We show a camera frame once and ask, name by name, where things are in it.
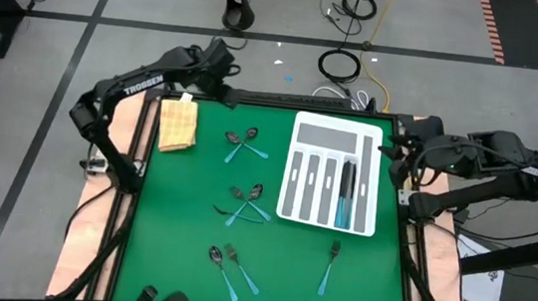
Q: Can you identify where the white paper sheet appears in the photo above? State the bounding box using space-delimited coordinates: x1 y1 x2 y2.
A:
449 233 510 301

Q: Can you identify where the copper-coloured base board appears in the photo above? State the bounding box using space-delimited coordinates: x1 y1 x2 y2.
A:
45 79 493 301

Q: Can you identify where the black diagonal frame strut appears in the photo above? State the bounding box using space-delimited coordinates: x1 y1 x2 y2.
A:
458 221 538 283

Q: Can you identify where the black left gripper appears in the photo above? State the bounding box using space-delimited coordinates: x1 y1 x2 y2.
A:
195 37 247 111

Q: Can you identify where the yellow folded checked cloth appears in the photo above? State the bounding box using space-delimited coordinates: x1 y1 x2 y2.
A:
154 89 203 156

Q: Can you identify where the white floor cable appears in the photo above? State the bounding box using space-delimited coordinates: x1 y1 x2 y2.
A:
310 83 372 112

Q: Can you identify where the black hanging cable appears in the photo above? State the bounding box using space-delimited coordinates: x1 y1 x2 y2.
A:
342 0 366 54

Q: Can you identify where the small coiled black cable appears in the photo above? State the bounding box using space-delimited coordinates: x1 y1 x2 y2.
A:
338 0 380 23

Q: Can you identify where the silver right arm base bracket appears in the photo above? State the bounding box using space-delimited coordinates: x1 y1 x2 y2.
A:
396 187 419 208

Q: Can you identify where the yellow hanging cable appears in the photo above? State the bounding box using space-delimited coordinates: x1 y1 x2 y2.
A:
355 0 402 114

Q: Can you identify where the grey left arm base bracket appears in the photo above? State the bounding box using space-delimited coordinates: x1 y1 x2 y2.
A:
79 146 111 175

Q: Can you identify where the large coiled black cable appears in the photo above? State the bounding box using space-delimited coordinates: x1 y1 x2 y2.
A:
316 46 364 86

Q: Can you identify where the long black bar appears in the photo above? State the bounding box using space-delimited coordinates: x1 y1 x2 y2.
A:
227 85 356 113

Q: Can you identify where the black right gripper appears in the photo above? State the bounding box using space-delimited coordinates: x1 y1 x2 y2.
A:
374 111 479 195

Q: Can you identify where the white cutlery tray organizer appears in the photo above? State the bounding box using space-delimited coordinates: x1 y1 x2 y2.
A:
274 109 387 238

